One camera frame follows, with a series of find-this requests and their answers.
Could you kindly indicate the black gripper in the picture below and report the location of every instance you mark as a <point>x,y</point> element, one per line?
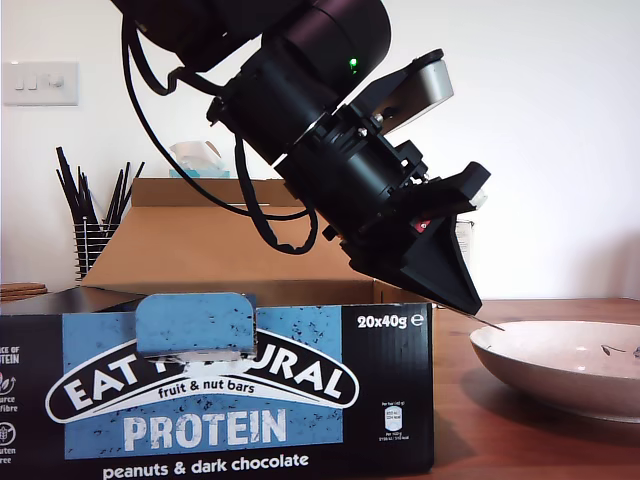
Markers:
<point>350,190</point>

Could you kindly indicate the blue black snackbar carton box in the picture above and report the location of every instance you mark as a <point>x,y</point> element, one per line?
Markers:
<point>200,250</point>

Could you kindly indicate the white printed carton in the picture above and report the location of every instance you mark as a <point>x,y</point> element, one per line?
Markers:
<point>467,240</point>

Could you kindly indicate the light blue cloud tissue box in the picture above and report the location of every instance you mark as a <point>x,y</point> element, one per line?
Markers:
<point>195,155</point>

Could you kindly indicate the white plate blue flower print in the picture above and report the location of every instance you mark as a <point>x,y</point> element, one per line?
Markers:
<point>550,370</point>

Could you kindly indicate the round cork trivet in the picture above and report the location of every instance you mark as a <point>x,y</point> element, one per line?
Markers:
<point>22,292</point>

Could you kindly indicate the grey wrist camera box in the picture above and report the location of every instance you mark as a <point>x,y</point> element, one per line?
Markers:
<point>432,90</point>

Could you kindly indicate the white wall light switch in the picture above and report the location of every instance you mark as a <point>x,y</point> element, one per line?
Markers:
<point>40,82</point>

